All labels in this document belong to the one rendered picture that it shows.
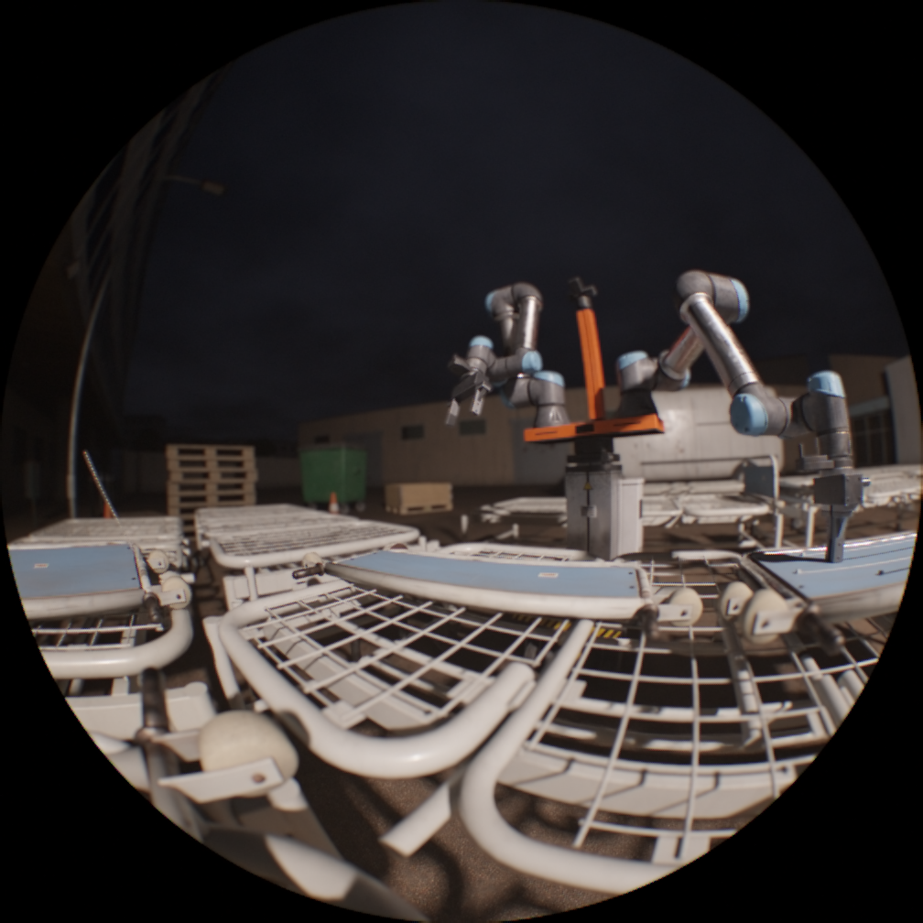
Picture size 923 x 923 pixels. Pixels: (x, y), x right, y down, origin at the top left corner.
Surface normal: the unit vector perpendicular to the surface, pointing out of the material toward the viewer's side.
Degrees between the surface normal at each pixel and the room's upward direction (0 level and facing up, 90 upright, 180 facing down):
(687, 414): 89
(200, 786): 97
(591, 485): 90
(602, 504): 90
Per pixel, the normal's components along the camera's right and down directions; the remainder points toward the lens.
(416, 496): 0.57, -0.05
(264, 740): 0.78, -0.56
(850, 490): -0.53, -0.10
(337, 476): -0.24, 0.04
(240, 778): 0.73, 0.08
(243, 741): 0.61, -0.65
